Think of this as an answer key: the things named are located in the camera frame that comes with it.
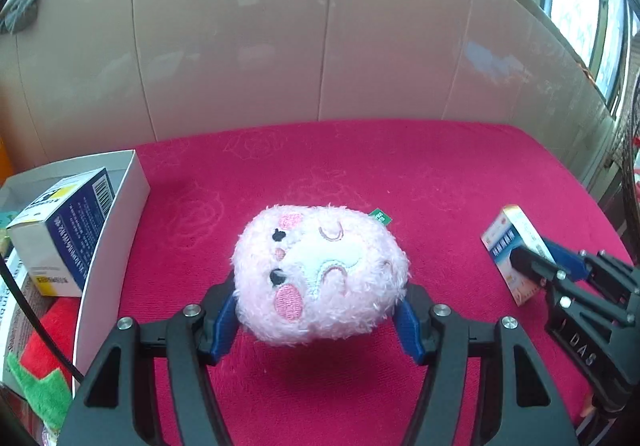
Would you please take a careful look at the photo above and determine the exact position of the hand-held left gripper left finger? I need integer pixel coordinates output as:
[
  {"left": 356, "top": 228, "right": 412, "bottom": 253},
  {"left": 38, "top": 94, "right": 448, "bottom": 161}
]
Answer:
[{"left": 59, "top": 271, "right": 238, "bottom": 446}]

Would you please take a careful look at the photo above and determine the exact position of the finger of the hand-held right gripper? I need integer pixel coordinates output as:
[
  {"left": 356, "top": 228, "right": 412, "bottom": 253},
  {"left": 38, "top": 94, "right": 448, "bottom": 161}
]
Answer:
[
  {"left": 509, "top": 246, "right": 640, "bottom": 327},
  {"left": 540, "top": 237, "right": 640, "bottom": 297}
]

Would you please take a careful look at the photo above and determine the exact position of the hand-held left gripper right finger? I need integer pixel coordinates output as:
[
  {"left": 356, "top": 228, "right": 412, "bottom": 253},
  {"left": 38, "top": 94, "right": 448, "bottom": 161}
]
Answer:
[{"left": 395, "top": 283, "right": 576, "bottom": 446}]

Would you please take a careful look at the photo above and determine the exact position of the small white medicine box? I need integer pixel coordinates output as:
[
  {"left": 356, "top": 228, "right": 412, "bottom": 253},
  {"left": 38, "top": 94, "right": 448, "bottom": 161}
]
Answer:
[{"left": 481, "top": 206, "right": 551, "bottom": 305}]

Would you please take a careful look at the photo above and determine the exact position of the pink plush toy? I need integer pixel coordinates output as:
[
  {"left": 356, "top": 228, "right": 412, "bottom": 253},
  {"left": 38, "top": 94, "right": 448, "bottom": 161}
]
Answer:
[{"left": 231, "top": 205, "right": 412, "bottom": 346}]

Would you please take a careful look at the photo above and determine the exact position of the white cardboard box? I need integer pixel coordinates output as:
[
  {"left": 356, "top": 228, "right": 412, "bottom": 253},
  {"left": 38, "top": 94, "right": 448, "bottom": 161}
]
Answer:
[{"left": 0, "top": 149, "right": 151, "bottom": 427}]

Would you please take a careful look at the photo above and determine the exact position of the red tablecloth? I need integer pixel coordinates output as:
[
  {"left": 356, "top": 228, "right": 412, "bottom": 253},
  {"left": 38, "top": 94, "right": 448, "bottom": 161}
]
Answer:
[{"left": 75, "top": 119, "right": 636, "bottom": 446}]

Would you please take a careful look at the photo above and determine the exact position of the red green plush toy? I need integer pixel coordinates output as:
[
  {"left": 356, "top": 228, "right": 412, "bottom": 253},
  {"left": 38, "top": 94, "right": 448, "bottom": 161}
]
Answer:
[{"left": 7, "top": 297, "right": 81, "bottom": 429}]

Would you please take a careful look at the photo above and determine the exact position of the blue white medicine box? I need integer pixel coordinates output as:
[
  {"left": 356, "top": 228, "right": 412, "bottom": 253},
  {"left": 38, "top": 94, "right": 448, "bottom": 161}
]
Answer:
[{"left": 6, "top": 167, "right": 117, "bottom": 298}]

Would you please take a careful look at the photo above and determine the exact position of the white red medicine box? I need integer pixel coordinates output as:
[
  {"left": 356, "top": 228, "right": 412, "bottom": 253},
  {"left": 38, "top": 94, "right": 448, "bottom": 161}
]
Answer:
[{"left": 0, "top": 251, "right": 48, "bottom": 392}]

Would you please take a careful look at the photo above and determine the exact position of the grey cloth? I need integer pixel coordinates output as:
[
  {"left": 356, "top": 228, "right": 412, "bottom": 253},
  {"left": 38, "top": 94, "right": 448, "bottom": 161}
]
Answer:
[{"left": 0, "top": 0, "right": 48, "bottom": 34}]

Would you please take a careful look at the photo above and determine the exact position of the black cable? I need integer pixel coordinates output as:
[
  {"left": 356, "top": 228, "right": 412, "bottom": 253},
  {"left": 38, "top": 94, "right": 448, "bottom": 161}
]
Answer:
[{"left": 0, "top": 253, "right": 86, "bottom": 384}]

